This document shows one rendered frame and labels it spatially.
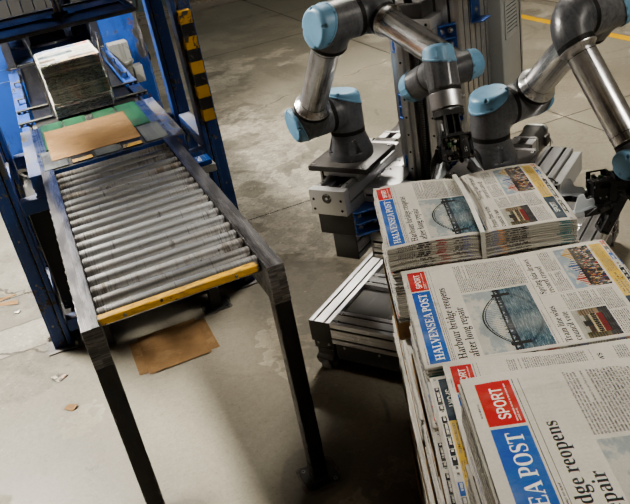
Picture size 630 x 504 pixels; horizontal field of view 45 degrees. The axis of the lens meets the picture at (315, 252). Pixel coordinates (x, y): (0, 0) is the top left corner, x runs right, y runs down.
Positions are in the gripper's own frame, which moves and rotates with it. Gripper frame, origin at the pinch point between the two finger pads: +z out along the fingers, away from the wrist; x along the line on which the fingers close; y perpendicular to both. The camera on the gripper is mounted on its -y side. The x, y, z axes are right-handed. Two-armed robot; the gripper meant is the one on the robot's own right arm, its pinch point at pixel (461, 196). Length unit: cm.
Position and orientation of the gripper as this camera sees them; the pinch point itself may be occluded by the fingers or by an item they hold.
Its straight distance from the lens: 181.8
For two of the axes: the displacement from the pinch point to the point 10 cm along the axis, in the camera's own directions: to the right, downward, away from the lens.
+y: -0.5, -0.1, -10.0
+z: 1.6, 9.9, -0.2
